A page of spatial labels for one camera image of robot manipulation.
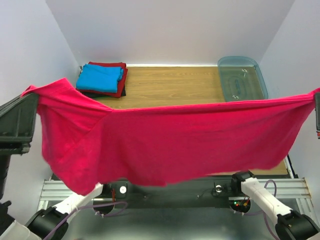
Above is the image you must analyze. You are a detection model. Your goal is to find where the pink red t shirt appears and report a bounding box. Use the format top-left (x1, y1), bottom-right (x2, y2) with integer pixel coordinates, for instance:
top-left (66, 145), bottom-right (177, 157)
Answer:
top-left (25, 78), bottom-right (319, 196)

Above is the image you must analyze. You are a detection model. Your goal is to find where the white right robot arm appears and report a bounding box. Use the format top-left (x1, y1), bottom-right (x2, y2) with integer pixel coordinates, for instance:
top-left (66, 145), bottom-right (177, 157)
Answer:
top-left (231, 89), bottom-right (320, 240)

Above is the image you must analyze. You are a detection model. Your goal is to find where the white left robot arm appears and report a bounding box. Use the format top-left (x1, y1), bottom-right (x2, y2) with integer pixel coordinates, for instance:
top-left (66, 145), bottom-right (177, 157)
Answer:
top-left (0, 93), bottom-right (103, 240)

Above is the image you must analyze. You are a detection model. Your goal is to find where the folded dark red t shirt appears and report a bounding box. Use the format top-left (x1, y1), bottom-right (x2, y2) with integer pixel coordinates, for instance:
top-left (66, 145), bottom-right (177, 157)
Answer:
top-left (75, 62), bottom-right (128, 95)

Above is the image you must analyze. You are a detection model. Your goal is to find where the folded blue t shirt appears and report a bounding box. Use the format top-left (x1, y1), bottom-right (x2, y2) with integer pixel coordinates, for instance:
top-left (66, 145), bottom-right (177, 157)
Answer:
top-left (75, 64), bottom-right (124, 93)

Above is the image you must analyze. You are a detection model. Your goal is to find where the folded black t shirt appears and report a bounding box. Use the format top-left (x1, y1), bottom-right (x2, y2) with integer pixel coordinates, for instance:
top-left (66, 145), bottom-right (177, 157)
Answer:
top-left (79, 86), bottom-right (126, 99)

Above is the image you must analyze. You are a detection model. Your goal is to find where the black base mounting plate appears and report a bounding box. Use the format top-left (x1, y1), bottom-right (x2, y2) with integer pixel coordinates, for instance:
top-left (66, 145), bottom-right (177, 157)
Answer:
top-left (92, 174), bottom-right (263, 210)

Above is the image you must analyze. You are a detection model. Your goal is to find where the translucent blue plastic bin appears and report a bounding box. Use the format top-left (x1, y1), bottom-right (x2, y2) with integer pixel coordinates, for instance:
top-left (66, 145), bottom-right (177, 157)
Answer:
top-left (217, 56), bottom-right (269, 102)

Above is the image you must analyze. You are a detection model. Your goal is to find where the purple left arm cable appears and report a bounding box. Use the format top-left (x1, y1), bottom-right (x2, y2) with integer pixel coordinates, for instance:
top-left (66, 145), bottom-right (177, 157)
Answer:
top-left (44, 201), bottom-right (129, 240)

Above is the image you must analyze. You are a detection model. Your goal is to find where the aluminium frame rail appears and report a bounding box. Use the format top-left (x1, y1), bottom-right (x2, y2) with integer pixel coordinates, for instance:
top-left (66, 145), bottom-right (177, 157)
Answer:
top-left (29, 178), bottom-right (76, 240)

